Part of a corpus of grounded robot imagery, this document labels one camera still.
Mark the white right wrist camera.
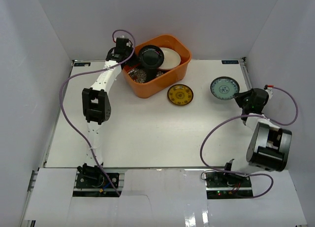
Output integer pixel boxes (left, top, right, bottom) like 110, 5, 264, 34
264, 85, 274, 99

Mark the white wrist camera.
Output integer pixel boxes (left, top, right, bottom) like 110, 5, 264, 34
264, 85, 274, 99
113, 35, 132, 47

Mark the orange plastic bin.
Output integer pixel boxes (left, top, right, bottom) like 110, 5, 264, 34
122, 34, 191, 98

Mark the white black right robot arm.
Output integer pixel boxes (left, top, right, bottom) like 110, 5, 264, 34
222, 85, 292, 187

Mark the right blue corner label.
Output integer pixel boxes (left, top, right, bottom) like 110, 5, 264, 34
221, 60, 239, 65

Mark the black round plate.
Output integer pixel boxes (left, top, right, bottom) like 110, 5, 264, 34
138, 45, 164, 69

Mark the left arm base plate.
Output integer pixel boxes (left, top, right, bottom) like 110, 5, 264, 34
72, 171, 122, 197

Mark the left blue corner label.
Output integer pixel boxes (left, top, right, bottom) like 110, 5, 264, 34
73, 62, 91, 67

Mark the blue patterned round plate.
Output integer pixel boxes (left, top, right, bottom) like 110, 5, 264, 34
210, 76, 240, 100

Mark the black square floral plate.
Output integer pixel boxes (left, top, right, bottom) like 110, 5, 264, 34
128, 66, 164, 84

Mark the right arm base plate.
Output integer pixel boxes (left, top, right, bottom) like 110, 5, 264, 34
200, 170, 253, 200

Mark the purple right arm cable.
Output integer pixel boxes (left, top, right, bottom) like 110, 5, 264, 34
199, 86, 300, 198

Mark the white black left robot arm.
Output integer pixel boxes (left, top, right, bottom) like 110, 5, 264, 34
77, 36, 134, 187

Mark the yellow patterned round plate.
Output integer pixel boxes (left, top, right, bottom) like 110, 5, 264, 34
167, 84, 194, 106

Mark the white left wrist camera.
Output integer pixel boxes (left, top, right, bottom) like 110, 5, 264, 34
113, 35, 132, 47

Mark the cream round plate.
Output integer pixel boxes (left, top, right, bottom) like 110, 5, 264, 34
158, 47, 181, 70

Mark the blue corner label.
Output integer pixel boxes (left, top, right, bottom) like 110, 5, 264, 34
221, 60, 239, 65
73, 62, 91, 67

